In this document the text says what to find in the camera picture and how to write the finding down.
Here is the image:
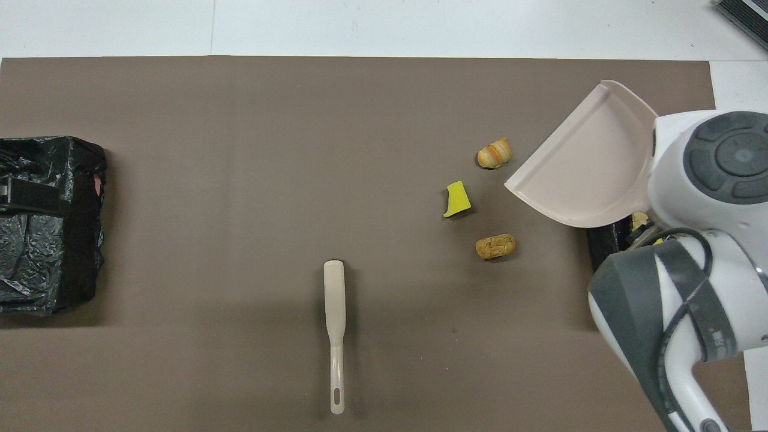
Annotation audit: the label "beige plastic dustpan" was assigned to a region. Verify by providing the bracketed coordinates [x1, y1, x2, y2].
[504, 80, 659, 229]

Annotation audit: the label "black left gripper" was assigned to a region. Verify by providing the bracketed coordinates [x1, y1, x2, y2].
[0, 180, 70, 217]

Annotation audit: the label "brown paper table mat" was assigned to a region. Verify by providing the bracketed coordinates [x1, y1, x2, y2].
[0, 56, 752, 432]

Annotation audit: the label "brown bread roll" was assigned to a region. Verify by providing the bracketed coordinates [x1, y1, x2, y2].
[475, 234, 517, 260]

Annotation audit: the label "dark ribbed panel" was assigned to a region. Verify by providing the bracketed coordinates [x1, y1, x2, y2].
[713, 0, 768, 52]

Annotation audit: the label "striped croissant bread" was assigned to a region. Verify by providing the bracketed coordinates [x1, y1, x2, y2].
[477, 137, 513, 170]

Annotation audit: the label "beige hand brush black bristles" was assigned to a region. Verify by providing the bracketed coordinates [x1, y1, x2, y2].
[323, 259, 347, 415]

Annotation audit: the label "black bag lined bin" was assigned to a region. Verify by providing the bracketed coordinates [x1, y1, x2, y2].
[0, 136, 109, 317]
[587, 213, 661, 274]

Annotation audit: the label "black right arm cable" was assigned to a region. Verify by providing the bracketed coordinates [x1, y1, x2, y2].
[655, 227, 716, 424]

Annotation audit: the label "small yellow sponge piece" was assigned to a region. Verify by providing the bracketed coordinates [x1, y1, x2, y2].
[443, 181, 472, 218]

